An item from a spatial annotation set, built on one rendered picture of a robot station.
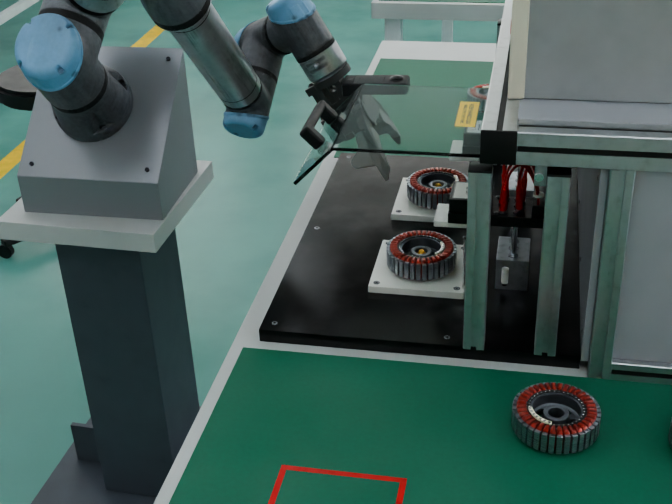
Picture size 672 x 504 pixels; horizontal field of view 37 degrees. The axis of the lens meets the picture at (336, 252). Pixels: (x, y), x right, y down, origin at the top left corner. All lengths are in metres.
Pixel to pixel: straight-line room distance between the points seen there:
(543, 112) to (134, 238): 0.85
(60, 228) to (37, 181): 0.10
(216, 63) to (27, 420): 1.36
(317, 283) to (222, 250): 1.69
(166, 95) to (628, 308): 0.96
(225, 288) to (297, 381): 1.67
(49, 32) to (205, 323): 1.35
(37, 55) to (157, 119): 0.26
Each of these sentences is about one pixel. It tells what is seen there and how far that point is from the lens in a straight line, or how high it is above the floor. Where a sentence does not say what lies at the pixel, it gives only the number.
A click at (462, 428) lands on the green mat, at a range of 1.34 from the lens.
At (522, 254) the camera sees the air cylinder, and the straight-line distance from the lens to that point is 1.57.
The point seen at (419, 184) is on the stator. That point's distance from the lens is 1.79.
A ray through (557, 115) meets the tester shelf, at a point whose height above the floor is 1.11.
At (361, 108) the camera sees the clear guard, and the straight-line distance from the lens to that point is 1.47.
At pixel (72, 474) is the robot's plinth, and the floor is 0.02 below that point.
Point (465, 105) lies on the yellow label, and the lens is 1.47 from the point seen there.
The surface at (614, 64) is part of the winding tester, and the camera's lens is 1.35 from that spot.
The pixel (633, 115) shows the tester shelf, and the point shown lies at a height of 1.11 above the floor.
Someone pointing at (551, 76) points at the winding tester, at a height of 1.15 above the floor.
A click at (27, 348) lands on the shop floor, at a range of 2.96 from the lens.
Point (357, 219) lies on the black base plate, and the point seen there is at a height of 0.77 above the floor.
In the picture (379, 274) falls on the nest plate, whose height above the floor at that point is 0.78.
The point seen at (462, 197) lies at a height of 0.92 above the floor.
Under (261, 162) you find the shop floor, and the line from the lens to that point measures 3.86.
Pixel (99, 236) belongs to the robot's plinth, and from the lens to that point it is 1.89.
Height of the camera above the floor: 1.61
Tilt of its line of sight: 30 degrees down
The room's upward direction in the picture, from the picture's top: 3 degrees counter-clockwise
